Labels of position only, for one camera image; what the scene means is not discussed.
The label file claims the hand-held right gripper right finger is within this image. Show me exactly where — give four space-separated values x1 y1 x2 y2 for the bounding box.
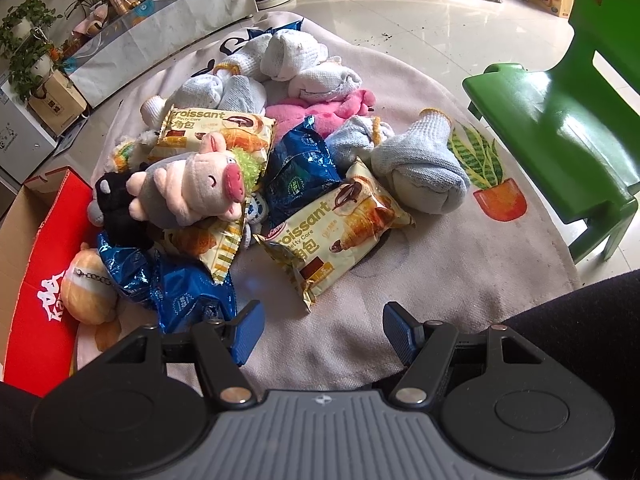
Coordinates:
382 302 532 409

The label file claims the white yellow plush toy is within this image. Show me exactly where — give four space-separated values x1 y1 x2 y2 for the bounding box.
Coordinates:
102 130 161 173

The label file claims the rolled white glove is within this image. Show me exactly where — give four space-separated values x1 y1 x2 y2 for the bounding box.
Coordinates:
212 35 273 78
325 115 396 166
220 76 268 116
260 30 328 82
287 57 363 103
141 95 173 126
170 74 223 108

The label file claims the pink pig plush toy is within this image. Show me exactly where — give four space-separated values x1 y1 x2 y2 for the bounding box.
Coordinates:
126 132 251 227

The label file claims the rolled grey sock right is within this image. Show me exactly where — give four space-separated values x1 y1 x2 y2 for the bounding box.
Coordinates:
371 108 471 216

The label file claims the marble-print covered cabinet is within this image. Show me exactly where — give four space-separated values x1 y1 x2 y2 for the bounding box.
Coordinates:
65 0 258 106

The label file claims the green fringed toy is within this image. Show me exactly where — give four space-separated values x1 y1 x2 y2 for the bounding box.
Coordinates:
235 147 268 191

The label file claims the black plush toy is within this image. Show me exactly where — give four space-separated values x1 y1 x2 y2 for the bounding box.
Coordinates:
89 171 153 251

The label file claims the croissant snack packet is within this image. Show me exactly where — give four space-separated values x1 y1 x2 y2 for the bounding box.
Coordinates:
255 157 416 313
162 217 246 286
150 105 277 163

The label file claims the small white blue plush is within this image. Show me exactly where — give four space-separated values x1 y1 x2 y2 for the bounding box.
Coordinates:
245 192 268 246

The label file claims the white low cabinet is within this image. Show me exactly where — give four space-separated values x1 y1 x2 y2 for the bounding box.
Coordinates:
0 77 58 183

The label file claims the blue foil snack packet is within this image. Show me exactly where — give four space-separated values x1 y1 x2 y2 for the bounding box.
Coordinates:
246 19 305 40
262 116 346 226
96 232 238 336

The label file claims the person's dark trouser leg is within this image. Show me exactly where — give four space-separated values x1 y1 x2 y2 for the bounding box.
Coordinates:
500 267 640 480

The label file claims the orange plush toy with chain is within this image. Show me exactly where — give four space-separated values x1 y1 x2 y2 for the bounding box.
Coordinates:
59 242 123 353

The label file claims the brown paper bag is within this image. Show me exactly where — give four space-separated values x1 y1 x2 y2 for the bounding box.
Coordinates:
27 67 88 136

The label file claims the green plastic chair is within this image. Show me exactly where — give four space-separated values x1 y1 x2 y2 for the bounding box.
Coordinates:
462 0 640 266

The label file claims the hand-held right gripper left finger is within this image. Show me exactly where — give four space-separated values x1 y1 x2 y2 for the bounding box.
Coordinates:
117 300 267 407

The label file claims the red cardboard box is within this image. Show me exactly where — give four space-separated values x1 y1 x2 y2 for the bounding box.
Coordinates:
0 166 108 398

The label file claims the pale plant-print mat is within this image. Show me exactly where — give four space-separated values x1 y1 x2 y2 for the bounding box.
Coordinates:
70 10 583 396

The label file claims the small pink toy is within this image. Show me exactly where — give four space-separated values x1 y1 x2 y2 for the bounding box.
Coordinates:
75 5 108 36

